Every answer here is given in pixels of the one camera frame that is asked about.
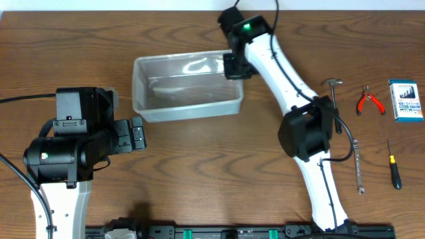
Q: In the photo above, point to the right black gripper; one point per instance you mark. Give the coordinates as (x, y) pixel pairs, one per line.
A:
(237, 66)

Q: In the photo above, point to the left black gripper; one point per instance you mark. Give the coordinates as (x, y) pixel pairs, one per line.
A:
(123, 136)

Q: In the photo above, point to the clear plastic storage container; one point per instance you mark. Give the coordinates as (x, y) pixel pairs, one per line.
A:
(184, 86)

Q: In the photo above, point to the small claw hammer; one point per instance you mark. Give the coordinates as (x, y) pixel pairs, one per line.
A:
(332, 82)

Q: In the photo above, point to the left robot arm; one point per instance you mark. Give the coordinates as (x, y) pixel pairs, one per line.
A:
(61, 161)

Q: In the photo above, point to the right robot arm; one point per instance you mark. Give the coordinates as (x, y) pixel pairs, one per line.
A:
(307, 125)

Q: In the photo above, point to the blue white cardboard box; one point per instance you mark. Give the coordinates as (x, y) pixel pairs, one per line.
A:
(405, 100)

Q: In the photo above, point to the silver wrench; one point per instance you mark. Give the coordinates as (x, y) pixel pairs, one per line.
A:
(361, 189)

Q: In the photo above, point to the black yellow screwdriver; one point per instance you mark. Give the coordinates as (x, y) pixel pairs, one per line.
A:
(395, 176)

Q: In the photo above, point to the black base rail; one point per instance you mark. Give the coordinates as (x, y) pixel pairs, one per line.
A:
(132, 228)

